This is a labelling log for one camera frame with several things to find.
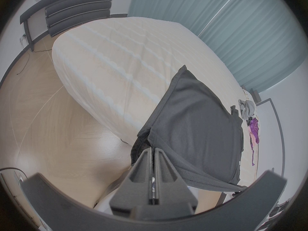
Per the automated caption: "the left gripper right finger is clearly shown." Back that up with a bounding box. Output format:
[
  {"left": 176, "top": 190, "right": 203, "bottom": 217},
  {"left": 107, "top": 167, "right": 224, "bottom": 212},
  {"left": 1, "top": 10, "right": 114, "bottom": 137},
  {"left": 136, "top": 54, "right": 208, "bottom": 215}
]
[{"left": 154, "top": 149, "right": 198, "bottom": 210}]

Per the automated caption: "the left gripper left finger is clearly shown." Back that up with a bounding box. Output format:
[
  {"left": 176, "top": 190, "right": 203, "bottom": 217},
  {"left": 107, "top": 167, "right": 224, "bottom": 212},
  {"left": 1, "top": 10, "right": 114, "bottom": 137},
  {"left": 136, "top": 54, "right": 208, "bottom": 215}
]
[{"left": 109, "top": 148, "right": 153, "bottom": 213}]

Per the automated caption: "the black T-shirt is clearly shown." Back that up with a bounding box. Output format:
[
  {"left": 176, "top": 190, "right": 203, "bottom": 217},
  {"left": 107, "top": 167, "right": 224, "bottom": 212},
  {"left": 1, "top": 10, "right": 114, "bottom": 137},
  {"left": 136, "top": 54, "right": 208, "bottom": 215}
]
[{"left": 131, "top": 65, "right": 247, "bottom": 192}]

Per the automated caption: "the bed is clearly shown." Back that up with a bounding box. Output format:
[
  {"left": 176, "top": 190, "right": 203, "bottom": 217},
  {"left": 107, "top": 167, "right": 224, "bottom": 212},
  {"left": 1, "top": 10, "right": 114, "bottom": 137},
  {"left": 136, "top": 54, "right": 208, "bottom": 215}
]
[{"left": 52, "top": 17, "right": 286, "bottom": 214}]

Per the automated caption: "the purple satin garment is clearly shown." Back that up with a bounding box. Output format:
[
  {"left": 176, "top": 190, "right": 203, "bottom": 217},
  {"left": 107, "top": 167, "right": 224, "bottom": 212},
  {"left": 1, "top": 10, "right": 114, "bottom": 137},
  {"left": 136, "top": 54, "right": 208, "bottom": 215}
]
[{"left": 248, "top": 118, "right": 260, "bottom": 167}]

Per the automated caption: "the grey garment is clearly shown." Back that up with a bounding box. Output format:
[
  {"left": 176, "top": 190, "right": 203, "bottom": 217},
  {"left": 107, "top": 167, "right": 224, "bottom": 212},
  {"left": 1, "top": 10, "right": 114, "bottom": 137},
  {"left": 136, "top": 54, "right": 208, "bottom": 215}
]
[{"left": 238, "top": 100, "right": 256, "bottom": 120}]

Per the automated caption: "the white printed pillow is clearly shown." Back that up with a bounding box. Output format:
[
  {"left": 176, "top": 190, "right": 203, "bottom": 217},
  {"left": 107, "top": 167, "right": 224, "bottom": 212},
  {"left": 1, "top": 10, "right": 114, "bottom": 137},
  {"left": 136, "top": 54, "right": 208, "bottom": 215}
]
[{"left": 242, "top": 87, "right": 255, "bottom": 100}]

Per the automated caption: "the grey bedside table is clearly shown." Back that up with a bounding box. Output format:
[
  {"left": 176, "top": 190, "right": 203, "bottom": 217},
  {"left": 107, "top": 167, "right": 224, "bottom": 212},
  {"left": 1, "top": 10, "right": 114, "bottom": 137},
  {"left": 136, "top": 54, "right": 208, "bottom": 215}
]
[{"left": 250, "top": 88, "right": 261, "bottom": 103}]

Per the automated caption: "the blue-green curtain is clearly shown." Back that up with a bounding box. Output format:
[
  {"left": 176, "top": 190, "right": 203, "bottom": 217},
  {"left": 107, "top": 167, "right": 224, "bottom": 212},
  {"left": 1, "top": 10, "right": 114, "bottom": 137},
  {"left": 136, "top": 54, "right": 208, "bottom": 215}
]
[
  {"left": 197, "top": 0, "right": 301, "bottom": 93},
  {"left": 127, "top": 0, "right": 243, "bottom": 37}
]

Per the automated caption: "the black chest of drawers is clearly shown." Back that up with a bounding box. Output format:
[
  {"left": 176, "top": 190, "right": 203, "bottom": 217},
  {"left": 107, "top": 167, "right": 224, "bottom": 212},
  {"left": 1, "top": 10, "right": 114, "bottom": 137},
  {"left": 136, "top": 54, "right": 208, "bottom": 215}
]
[{"left": 45, "top": 0, "right": 114, "bottom": 37}]

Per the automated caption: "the black cable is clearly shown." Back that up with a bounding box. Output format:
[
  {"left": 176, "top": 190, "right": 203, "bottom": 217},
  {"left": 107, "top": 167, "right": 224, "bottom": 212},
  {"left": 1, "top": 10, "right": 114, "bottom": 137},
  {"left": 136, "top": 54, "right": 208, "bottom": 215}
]
[{"left": 16, "top": 50, "right": 31, "bottom": 76}]

